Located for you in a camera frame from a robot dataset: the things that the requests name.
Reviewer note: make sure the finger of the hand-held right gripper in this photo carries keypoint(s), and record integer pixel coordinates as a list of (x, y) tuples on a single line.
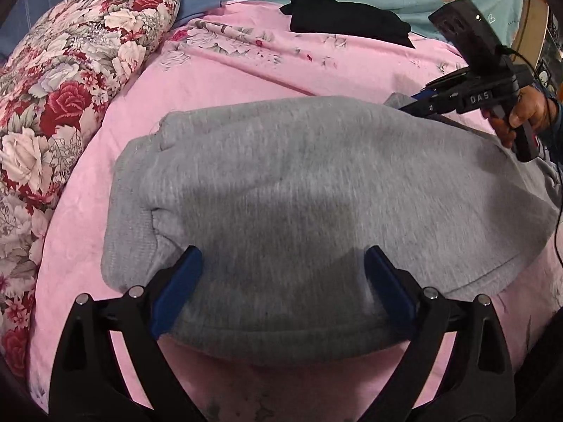
[(424, 104)]

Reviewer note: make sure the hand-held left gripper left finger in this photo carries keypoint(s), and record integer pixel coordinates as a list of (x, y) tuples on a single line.
[(178, 290)]

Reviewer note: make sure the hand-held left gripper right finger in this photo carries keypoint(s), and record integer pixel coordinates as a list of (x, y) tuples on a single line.
[(389, 288)]

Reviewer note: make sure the grey sweatshirt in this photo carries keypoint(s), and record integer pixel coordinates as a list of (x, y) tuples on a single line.
[(308, 220)]

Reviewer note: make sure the person's right hand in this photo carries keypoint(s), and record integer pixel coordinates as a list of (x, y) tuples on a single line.
[(525, 107)]

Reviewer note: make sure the black folded garment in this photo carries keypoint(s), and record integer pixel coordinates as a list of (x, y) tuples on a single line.
[(347, 15)]

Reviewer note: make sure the pink floral bed sheet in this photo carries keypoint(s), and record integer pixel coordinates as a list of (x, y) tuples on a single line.
[(272, 70)]

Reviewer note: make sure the floral red-rose pillow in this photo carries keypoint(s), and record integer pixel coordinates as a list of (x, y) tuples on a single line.
[(66, 110)]

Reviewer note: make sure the wooden bed frame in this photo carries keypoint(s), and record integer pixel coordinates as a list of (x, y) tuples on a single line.
[(534, 30)]

